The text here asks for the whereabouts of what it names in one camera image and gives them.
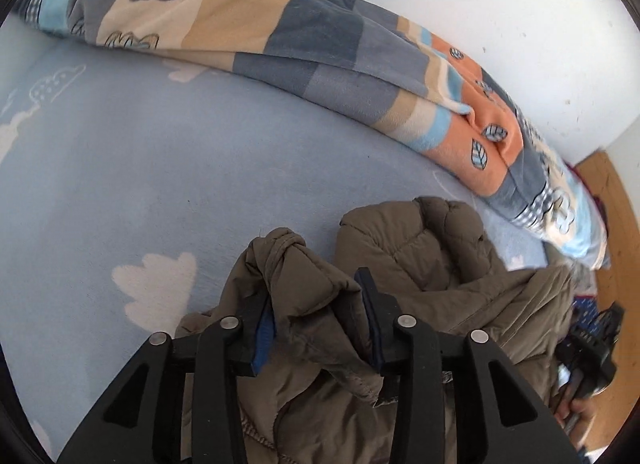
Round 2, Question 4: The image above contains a person right hand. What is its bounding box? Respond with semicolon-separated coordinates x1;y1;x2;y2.
554;397;597;450

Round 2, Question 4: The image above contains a light blue cloud bedsheet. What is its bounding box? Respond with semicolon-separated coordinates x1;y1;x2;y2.
1;16;547;456

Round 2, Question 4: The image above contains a brown puffer jacket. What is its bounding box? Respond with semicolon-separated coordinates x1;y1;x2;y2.
177;196;572;463

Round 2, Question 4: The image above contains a navy star pillow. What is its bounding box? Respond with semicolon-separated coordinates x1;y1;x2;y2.
570;295;600;333

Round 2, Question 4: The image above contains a wooden headboard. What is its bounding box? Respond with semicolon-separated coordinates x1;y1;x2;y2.
577;151;639;450

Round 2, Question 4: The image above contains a patchwork rolled blanket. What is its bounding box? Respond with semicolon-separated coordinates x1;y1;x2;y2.
15;0;608;270

